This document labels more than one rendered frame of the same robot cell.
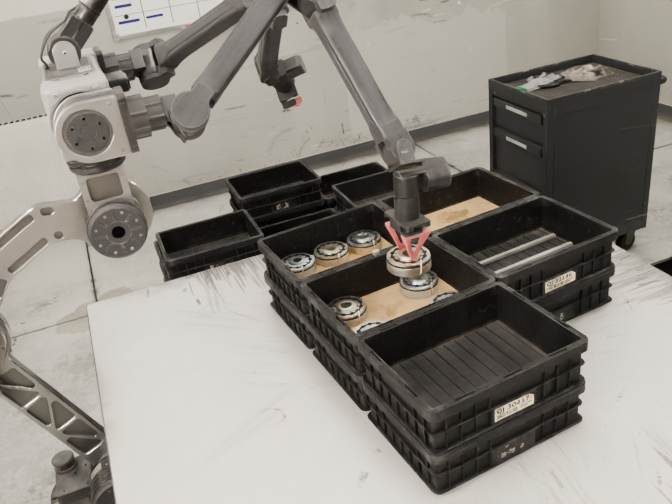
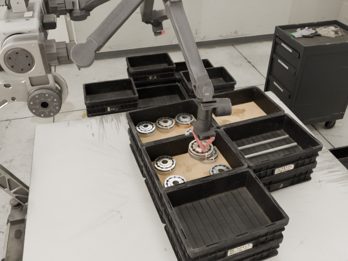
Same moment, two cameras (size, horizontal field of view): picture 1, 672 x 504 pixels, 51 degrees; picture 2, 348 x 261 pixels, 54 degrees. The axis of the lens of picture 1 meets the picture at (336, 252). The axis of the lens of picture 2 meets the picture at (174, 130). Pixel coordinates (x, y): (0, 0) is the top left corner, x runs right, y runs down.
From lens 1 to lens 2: 0.37 m
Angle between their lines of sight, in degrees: 9
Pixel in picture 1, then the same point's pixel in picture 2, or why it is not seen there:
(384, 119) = (198, 73)
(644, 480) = not seen: outside the picture
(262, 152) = (151, 38)
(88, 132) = (19, 60)
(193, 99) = (85, 48)
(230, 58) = (112, 24)
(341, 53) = (179, 29)
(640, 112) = not seen: outside the picture
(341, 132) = (195, 33)
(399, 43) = not seen: outside the picture
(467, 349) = (223, 203)
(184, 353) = (78, 165)
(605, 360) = (299, 217)
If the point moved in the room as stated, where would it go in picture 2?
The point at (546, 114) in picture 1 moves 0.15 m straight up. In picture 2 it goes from (302, 54) to (306, 34)
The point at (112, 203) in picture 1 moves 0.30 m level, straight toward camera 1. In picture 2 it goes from (42, 88) to (39, 129)
